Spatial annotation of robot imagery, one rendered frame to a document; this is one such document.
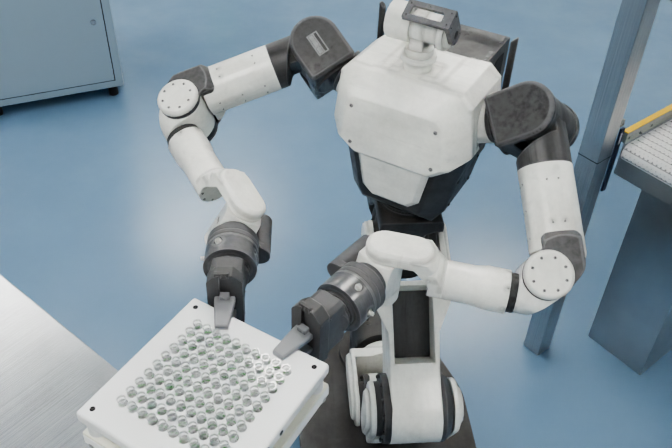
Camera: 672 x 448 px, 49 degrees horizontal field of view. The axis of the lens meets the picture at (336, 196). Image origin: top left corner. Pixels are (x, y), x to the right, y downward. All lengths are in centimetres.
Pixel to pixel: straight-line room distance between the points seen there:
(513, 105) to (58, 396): 89
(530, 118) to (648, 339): 132
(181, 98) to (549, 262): 71
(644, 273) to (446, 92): 121
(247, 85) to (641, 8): 89
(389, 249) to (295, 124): 225
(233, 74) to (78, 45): 216
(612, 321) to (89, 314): 169
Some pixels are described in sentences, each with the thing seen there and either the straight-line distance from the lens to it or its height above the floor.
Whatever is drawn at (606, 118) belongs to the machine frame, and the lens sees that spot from 192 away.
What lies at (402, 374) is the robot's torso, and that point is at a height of 66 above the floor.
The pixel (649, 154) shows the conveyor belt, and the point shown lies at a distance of 202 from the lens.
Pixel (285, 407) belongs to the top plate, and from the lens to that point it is 102.
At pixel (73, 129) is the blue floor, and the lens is 350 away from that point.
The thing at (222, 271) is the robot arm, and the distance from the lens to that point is 113.
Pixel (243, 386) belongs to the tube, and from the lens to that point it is 103.
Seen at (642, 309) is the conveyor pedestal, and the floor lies 24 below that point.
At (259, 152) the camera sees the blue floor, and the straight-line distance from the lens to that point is 320.
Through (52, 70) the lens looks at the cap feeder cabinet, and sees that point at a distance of 357.
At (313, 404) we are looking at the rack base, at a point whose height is 97.
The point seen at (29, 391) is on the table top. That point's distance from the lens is 135.
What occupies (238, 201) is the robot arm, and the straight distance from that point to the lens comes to 125.
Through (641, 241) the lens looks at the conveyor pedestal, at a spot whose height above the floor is 46.
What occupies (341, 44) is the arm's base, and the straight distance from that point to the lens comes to 139.
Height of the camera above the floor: 185
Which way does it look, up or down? 39 degrees down
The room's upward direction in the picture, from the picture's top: 2 degrees clockwise
